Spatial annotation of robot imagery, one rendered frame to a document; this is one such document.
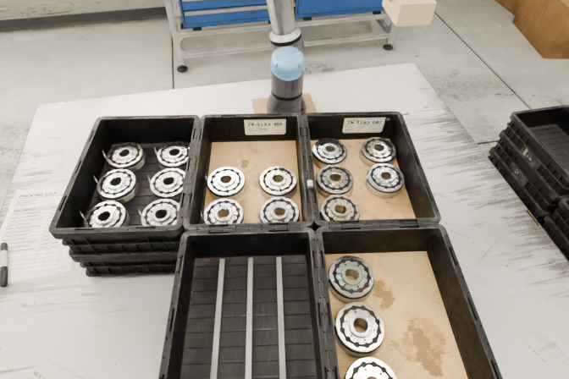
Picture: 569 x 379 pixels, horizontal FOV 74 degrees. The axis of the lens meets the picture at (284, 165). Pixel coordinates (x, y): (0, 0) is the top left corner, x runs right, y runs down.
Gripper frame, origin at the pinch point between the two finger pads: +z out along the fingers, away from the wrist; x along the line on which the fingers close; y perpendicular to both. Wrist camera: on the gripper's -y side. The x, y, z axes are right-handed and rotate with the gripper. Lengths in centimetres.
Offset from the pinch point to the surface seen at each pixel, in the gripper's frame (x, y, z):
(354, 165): -27, 50, 26
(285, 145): -46, 40, 26
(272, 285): -55, 84, 26
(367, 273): -33, 86, 23
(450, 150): 14, 35, 39
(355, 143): -25, 41, 26
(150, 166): -87, 44, 26
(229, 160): -64, 44, 26
